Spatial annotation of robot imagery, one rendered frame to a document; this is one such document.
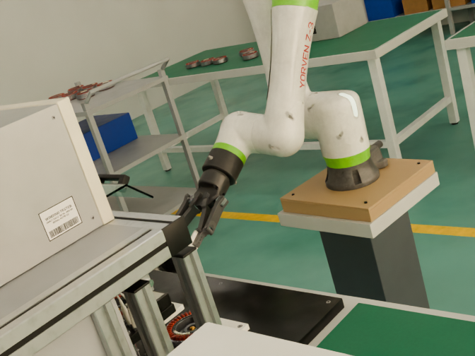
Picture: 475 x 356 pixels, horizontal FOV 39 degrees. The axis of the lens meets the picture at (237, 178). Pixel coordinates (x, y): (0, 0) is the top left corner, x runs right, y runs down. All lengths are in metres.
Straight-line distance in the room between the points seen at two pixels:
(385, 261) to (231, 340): 1.41
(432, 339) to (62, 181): 0.67
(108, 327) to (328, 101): 1.00
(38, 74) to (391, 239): 5.80
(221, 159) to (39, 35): 5.81
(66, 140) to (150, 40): 7.19
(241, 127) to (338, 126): 0.25
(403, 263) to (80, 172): 1.12
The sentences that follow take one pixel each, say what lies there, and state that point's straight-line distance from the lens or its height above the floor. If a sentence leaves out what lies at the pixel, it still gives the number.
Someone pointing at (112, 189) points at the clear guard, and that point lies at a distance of 1.43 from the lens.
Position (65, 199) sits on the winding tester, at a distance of 1.03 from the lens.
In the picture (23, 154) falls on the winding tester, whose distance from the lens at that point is 1.00.
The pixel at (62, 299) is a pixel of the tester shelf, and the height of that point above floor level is 1.11.
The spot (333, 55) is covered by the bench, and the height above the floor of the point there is 0.75.
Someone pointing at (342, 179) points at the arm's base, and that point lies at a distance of 1.80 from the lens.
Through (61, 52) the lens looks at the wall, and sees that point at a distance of 7.47.
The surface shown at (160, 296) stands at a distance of 1.23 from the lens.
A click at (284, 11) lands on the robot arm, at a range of 1.66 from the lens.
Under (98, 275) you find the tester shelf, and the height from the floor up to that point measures 1.11.
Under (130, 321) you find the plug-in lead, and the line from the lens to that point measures 1.22.
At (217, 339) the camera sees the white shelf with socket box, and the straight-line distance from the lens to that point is 0.48.
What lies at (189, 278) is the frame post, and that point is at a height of 1.01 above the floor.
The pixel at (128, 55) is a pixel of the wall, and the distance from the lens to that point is 7.97.
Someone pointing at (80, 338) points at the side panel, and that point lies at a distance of 0.93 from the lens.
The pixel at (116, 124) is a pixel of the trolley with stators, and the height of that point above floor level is 0.68.
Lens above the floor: 1.45
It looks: 18 degrees down
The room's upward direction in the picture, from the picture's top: 17 degrees counter-clockwise
